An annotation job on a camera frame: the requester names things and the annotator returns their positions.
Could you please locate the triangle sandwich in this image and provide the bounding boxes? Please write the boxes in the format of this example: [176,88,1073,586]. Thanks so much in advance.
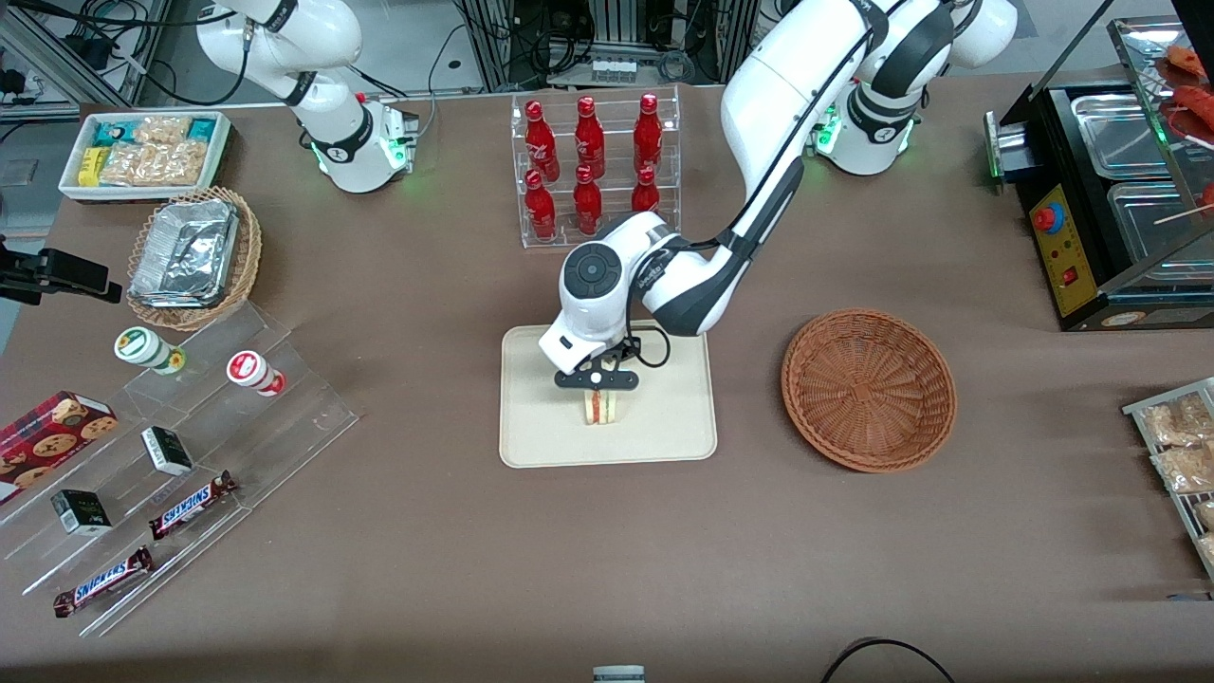
[582,388,625,428]

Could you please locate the cream rectangular tray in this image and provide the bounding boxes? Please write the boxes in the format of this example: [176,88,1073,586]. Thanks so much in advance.
[499,324,719,471]

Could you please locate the light wicker basket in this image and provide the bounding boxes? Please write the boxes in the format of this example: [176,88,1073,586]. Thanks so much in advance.
[125,185,264,333]

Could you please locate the brown wicker basket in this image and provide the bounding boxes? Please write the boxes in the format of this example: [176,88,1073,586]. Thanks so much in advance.
[781,307,958,474]

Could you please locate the metal snack display tray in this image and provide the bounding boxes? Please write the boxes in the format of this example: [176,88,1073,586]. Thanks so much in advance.
[1121,377,1214,582]

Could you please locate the white snack bin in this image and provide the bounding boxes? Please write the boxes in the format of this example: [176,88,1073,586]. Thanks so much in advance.
[58,110,232,204]

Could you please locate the green sunflower yogurt cup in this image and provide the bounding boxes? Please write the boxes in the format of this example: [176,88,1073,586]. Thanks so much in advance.
[114,325,187,377]

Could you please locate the silver foil packets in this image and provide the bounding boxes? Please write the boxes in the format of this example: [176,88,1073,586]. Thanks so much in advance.
[129,198,241,310]

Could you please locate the clear acrylic bottle rack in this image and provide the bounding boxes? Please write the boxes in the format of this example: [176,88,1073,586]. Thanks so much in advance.
[509,84,683,250]

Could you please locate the clear bag of puffed snacks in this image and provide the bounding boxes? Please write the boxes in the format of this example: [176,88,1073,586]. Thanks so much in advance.
[132,115,193,145]
[99,141,211,187]

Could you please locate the red tartan cookie box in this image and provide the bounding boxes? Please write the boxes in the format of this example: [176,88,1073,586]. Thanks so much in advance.
[0,390,120,505]

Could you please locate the red lid yogurt cup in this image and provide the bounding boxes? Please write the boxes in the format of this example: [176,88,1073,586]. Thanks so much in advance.
[226,350,286,397]

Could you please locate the small black carton box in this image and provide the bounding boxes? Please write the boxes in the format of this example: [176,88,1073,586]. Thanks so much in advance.
[140,426,194,477]
[50,489,113,538]

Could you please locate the clear acrylic stepped shelf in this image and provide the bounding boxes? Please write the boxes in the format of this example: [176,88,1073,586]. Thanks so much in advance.
[0,301,360,639]

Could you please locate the Snickers chocolate bar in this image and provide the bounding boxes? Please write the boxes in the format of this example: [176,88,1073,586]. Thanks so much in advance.
[148,471,239,541]
[52,546,156,619]

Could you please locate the background control cabinet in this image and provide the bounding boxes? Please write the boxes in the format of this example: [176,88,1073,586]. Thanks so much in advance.
[455,0,762,92]

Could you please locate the black food warmer machine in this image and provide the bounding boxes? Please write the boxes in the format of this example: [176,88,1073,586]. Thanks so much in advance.
[983,13,1214,334]

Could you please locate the steel warmer pan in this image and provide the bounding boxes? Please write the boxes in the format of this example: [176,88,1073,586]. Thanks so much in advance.
[1107,179,1214,286]
[1071,92,1178,180]

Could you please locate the wooden skewer stick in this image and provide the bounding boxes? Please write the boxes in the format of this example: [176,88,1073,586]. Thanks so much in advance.
[1151,184,1214,228]

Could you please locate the red grilled sausage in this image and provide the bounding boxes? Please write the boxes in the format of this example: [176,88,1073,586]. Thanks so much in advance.
[1170,84,1214,126]
[1158,42,1214,84]

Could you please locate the aluminium frame with cables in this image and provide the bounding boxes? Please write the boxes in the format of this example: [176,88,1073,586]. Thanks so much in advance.
[0,0,177,106]

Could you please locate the black floor cable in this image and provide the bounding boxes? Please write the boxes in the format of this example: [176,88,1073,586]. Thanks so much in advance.
[819,637,955,683]

